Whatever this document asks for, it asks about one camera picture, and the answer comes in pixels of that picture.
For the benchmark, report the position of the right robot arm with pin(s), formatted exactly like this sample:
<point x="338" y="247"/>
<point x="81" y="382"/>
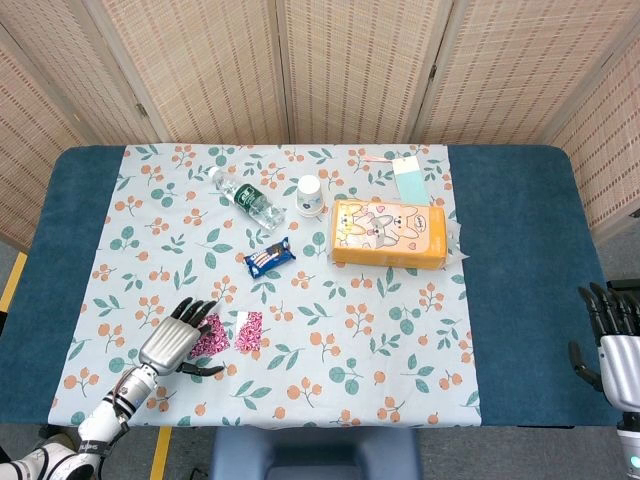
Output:
<point x="630" y="445"/>

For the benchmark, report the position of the clear plastic water bottle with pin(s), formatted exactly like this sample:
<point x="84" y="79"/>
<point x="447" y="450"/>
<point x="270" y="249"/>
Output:
<point x="247" y="197"/>

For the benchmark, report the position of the orange cartoon tissue pack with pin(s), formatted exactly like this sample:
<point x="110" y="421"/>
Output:
<point x="385" y="235"/>

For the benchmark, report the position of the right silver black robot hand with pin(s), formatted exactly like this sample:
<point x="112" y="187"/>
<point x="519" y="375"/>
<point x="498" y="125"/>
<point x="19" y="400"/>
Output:
<point x="622" y="370"/>

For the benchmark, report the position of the teal paper tag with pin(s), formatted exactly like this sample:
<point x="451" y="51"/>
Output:
<point x="411" y="181"/>

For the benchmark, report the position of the pink paper strip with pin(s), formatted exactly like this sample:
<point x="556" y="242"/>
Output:
<point x="376" y="159"/>

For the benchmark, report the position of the woven folding screen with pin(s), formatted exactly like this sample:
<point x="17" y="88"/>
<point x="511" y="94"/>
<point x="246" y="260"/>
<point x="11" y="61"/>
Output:
<point x="350" y="70"/>

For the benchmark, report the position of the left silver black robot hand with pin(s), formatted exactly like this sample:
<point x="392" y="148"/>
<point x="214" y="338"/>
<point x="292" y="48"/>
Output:
<point x="167" y="345"/>

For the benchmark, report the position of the blue cookie packet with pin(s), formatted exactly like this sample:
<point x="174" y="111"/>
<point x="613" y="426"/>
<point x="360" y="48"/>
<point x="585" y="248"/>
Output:
<point x="270" y="258"/>

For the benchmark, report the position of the white floral paper cup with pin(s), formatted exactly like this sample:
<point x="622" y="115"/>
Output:
<point x="308" y="197"/>

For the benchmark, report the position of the blue table cover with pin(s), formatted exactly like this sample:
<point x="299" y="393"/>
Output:
<point x="525" y="300"/>

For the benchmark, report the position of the dark green box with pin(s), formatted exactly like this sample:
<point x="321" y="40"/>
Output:
<point x="625" y="286"/>

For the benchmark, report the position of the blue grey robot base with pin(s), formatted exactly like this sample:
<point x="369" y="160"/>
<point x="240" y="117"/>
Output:
<point x="315" y="455"/>

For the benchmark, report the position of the floral printed tablecloth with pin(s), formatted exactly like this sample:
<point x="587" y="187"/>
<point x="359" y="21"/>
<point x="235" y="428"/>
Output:
<point x="325" y="340"/>

